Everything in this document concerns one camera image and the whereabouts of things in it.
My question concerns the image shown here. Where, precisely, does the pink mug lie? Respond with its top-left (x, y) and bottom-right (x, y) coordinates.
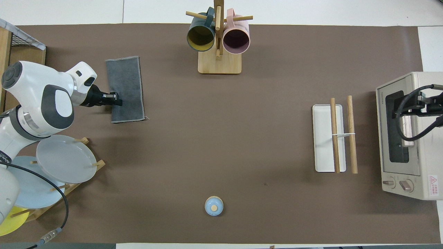
top-left (223, 9), bottom-right (250, 55)

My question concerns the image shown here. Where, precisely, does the yellow plate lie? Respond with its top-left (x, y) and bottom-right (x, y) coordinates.
top-left (0, 206), bottom-right (30, 237)

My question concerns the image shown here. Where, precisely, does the blue bell with wooden knob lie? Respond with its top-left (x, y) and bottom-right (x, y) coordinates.
top-left (205, 196), bottom-right (224, 216)

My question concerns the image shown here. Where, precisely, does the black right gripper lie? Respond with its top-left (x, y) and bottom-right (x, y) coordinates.
top-left (392, 93), bottom-right (443, 120)

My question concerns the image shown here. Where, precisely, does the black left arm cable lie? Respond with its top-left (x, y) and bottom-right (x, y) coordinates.
top-left (0, 162), bottom-right (69, 249)

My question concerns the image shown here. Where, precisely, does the beige toaster oven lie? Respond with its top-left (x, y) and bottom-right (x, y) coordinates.
top-left (376, 72), bottom-right (443, 201)

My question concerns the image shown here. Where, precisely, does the wooden mug tree stand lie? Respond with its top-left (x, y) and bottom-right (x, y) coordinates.
top-left (186, 0), bottom-right (253, 75)

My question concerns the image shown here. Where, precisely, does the wooden plate rack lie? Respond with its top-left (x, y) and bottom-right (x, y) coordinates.
top-left (10, 137), bottom-right (106, 223)

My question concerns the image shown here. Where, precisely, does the grey plate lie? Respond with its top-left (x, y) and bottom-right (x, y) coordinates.
top-left (36, 135), bottom-right (98, 184)

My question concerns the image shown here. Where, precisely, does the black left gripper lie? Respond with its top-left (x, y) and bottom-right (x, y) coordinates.
top-left (80, 84), bottom-right (124, 108)

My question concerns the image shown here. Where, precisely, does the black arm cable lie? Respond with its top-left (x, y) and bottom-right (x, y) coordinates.
top-left (396, 84), bottom-right (443, 142)
top-left (0, 162), bottom-right (69, 249)

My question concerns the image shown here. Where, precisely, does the purple and grey towel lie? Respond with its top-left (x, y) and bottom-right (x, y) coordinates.
top-left (105, 56), bottom-right (150, 124)

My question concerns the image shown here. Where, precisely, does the dark teal mug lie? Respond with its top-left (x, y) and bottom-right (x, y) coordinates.
top-left (187, 7), bottom-right (216, 52)

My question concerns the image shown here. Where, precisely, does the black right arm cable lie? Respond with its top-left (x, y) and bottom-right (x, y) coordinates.
top-left (396, 84), bottom-right (443, 142)

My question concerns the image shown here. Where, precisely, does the brown table mat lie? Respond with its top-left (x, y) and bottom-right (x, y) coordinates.
top-left (0, 24), bottom-right (441, 244)

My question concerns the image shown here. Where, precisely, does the light blue plate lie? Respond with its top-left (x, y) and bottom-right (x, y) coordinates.
top-left (6, 156), bottom-right (65, 209)

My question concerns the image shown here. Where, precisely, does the wooden shelf with wire basket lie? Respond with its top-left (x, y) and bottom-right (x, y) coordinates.
top-left (0, 18), bottom-right (46, 114)

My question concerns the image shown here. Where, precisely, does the white rack with wooden rods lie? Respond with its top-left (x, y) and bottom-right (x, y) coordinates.
top-left (312, 95), bottom-right (358, 174)

